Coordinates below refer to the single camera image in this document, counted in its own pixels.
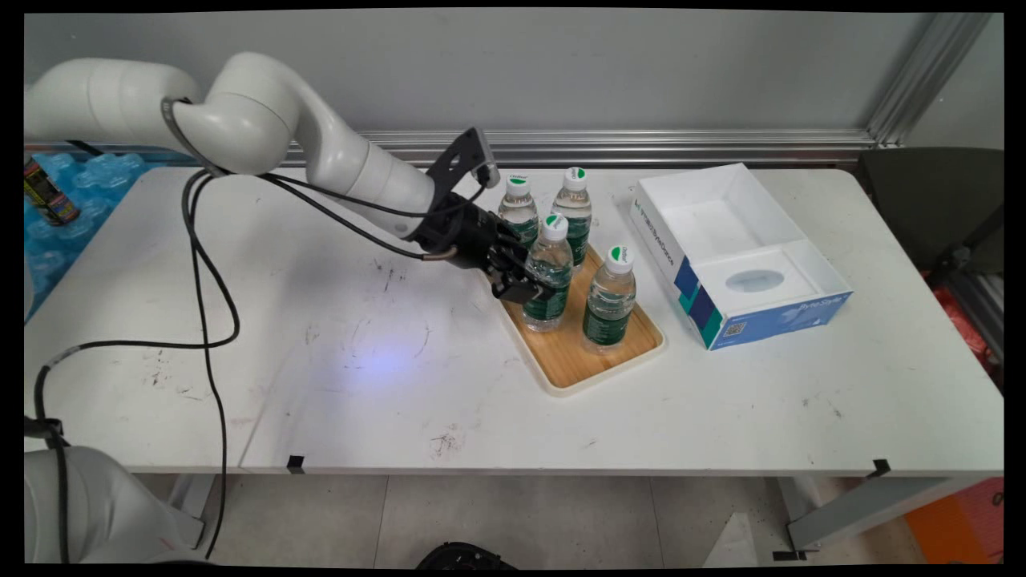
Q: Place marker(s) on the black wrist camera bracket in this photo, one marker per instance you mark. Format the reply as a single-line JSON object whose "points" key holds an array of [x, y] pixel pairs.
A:
{"points": [[465, 156]]}

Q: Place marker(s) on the dark grey chair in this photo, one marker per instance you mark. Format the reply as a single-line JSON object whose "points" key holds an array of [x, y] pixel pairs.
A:
{"points": [[922, 200]]}

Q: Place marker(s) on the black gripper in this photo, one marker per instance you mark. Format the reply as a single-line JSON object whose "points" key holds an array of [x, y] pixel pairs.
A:
{"points": [[465, 232]]}

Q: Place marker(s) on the black round object on floor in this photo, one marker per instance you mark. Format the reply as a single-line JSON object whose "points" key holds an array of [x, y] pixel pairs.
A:
{"points": [[465, 557]]}

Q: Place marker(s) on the white and blue cardboard box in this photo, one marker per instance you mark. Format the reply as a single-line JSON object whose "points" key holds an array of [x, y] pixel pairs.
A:
{"points": [[769, 316]]}

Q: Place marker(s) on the white table leg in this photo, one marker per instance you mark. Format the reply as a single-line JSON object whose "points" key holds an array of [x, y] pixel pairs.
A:
{"points": [[866, 509]]}

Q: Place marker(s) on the orange box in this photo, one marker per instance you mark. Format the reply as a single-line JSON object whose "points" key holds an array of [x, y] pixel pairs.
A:
{"points": [[962, 525]]}

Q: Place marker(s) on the dark printed can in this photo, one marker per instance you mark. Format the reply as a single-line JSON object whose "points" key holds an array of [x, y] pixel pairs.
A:
{"points": [[50, 196]]}

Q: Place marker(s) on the bamboo tray with cream rim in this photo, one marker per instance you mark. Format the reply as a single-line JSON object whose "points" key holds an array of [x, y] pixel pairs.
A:
{"points": [[561, 357]]}

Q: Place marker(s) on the slanted aluminium post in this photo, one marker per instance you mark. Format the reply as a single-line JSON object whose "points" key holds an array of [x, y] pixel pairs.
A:
{"points": [[922, 80]]}

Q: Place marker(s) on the black tape mark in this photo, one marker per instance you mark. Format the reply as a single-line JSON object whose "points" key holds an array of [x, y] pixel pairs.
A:
{"points": [[882, 468], [296, 464]]}

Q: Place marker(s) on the red bag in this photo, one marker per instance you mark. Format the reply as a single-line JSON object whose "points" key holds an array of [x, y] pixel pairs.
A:
{"points": [[966, 328]]}

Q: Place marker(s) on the horizontal aluminium rail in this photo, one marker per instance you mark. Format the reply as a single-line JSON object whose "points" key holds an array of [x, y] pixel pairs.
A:
{"points": [[721, 148]]}

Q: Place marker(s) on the green label water bottle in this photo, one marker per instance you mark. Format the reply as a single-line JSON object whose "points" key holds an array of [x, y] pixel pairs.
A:
{"points": [[553, 248], [519, 208], [607, 320], [579, 224]]}

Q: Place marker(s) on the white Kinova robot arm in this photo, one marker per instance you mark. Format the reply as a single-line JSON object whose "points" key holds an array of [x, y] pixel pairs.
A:
{"points": [[264, 112]]}

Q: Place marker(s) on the blue shrink-wrapped bottle pack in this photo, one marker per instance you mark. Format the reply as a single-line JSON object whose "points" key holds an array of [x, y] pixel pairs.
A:
{"points": [[56, 248]]}

